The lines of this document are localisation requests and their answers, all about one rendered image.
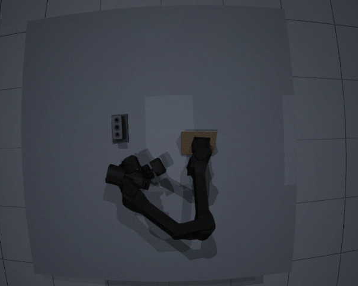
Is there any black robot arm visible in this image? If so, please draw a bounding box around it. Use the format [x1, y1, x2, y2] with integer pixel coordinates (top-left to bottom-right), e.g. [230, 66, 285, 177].
[106, 137, 215, 241]

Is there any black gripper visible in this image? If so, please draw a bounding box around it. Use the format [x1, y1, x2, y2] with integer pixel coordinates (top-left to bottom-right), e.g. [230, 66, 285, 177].
[136, 158, 166, 180]

